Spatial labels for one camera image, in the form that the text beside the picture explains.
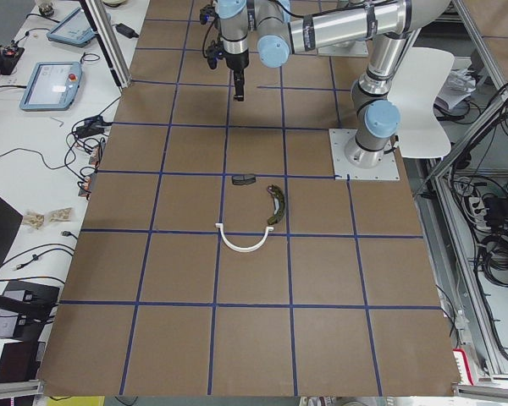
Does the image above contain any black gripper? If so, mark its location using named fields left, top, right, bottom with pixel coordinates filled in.
left=225, top=50, right=249, bottom=102

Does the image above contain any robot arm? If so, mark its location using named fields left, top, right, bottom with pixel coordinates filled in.
left=200, top=1, right=449, bottom=169
left=246, top=1, right=367, bottom=25

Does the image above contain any olive brake shoe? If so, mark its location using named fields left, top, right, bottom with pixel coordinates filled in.
left=267, top=184, right=286, bottom=226

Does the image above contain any black power adapter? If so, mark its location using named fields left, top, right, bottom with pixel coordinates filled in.
left=114, top=23, right=139, bottom=39

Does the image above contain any upper teach pendant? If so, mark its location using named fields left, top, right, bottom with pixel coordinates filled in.
left=47, top=7, right=95, bottom=47

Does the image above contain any teach pendant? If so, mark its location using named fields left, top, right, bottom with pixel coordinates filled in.
left=19, top=61, right=83, bottom=111
left=47, top=7, right=95, bottom=47

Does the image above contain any lower teach pendant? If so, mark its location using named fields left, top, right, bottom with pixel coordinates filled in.
left=19, top=61, right=83, bottom=111

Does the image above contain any white plastic chair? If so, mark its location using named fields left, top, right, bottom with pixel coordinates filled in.
left=388, top=47, right=454, bottom=159

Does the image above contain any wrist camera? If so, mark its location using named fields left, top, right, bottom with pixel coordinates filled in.
left=205, top=41, right=224, bottom=70
left=199, top=3, right=217, bottom=25

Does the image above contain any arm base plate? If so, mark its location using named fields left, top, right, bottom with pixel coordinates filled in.
left=329, top=129, right=400, bottom=182
left=317, top=41, right=368, bottom=58

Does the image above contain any white curved plastic bracket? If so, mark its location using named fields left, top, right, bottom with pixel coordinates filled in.
left=214, top=222, right=274, bottom=254

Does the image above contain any aluminium frame post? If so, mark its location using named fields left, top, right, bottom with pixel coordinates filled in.
left=80, top=0, right=131, bottom=89

